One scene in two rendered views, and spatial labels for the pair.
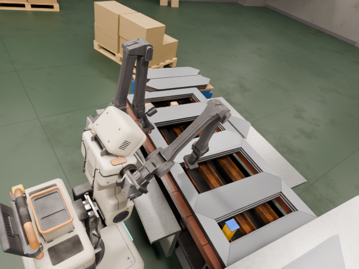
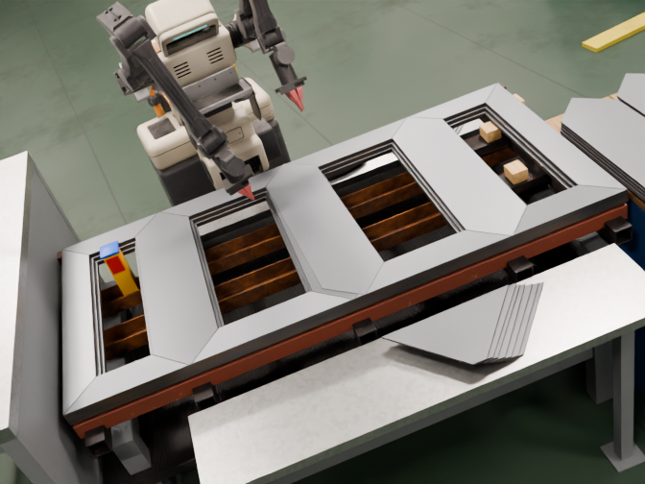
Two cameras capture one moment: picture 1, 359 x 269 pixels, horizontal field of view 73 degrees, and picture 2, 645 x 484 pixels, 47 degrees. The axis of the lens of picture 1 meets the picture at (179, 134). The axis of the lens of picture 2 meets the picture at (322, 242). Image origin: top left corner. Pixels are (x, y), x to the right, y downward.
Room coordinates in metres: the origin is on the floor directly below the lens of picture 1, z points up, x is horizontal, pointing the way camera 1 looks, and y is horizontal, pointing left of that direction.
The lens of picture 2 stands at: (2.32, -1.74, 2.15)
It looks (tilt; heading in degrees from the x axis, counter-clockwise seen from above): 38 degrees down; 121
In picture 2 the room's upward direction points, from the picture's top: 18 degrees counter-clockwise
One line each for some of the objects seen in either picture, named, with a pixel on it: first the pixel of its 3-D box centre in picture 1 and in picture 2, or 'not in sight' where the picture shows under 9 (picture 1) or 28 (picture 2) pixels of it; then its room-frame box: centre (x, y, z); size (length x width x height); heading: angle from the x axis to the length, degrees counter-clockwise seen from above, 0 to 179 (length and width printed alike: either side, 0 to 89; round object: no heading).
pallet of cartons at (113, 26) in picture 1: (137, 36); not in sight; (4.36, 1.18, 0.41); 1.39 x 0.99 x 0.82; 56
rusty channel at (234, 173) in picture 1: (219, 155); not in sight; (1.51, -0.37, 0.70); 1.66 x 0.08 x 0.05; 37
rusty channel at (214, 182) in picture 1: (198, 160); (325, 257); (1.38, -0.20, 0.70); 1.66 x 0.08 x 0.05; 37
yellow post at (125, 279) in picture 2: (226, 234); (123, 275); (0.77, -0.41, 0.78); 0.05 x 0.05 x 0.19; 37
